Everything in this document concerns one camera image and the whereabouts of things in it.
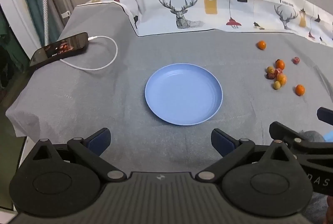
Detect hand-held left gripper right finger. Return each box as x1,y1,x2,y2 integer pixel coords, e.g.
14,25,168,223
195,128,297,183

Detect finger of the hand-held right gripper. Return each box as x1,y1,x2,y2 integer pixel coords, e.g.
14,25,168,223
269,121,333,155
317,107,333,127

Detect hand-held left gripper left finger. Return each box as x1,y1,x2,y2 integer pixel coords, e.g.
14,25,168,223
32,128,127,183

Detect light blue plate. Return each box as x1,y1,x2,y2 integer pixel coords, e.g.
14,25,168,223
145,63,224,126

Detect grey fleece clothing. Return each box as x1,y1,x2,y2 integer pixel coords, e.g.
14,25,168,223
299,130,326,143

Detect grey bed sheet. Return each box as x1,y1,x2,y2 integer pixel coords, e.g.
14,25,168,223
5,1,333,224

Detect black smartphone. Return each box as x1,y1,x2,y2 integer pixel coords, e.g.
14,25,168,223
29,32,89,67

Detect teal curtain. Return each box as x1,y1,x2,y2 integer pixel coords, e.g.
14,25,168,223
16,0,61,45

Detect white charging cable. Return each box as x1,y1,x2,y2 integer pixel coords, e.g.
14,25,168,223
60,35,118,71

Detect white frame panel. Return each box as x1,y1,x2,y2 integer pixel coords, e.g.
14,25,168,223
0,0,43,60

